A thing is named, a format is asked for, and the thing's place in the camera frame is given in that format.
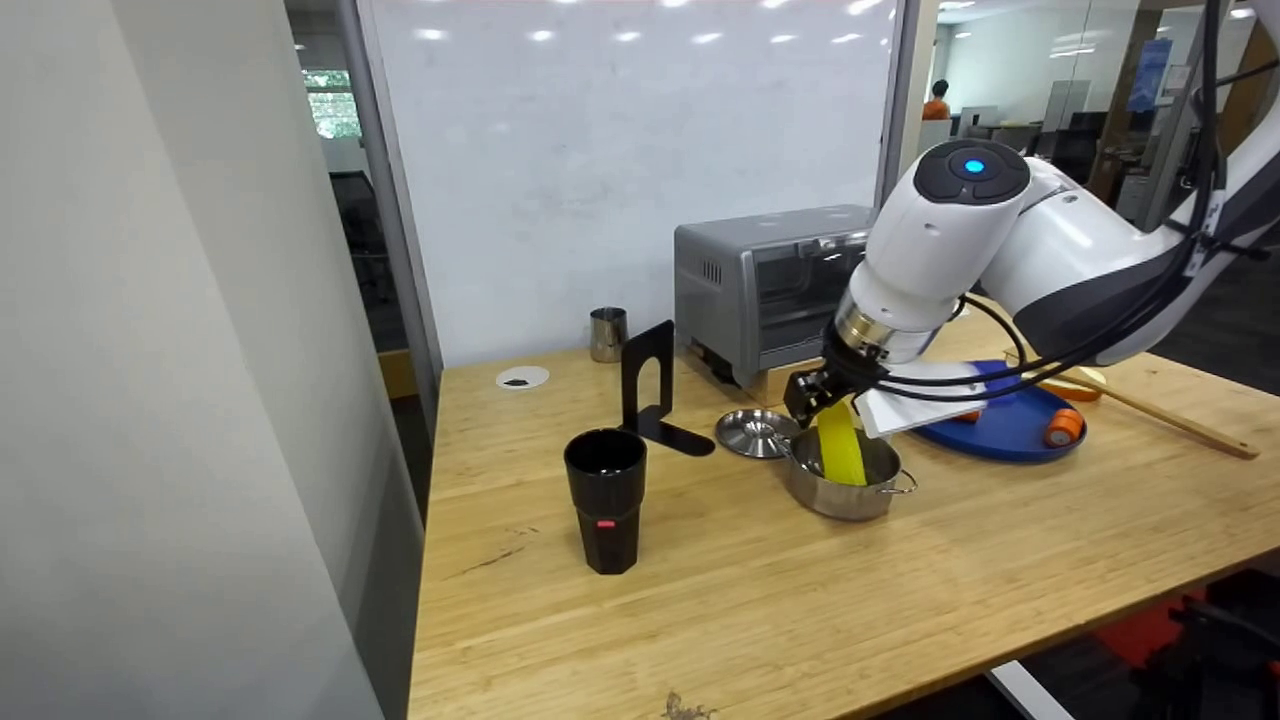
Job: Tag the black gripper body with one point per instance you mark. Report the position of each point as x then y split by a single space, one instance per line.
851 357

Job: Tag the yellow maize cob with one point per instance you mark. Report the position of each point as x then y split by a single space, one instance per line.
843 448

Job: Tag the round steel pot lid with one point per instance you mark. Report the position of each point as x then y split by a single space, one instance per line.
755 435

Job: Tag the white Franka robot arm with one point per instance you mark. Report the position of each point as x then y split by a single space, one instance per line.
1067 247

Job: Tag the small steel pot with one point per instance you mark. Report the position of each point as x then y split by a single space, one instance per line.
834 499

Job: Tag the blue round plate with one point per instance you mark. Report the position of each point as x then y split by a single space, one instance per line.
1020 429

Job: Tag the grey toaster oven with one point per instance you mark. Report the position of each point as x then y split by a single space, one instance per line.
761 280

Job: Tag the short orange carrot piece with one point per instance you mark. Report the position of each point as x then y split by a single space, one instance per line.
979 416

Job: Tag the black metal bookend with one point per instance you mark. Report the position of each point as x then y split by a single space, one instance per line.
653 360

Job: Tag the small steel cup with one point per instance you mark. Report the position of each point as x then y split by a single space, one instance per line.
610 336

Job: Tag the long orange carrot piece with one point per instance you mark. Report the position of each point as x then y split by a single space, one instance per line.
1060 425

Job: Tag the toy bread slice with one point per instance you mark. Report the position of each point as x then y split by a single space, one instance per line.
1067 389

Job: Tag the tall black cup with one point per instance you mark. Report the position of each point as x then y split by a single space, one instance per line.
604 502

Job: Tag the person in orange shirt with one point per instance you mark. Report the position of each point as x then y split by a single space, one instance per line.
939 105

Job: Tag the white table grommet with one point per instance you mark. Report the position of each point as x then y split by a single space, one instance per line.
521 376

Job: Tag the large whiteboard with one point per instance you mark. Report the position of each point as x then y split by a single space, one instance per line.
624 163

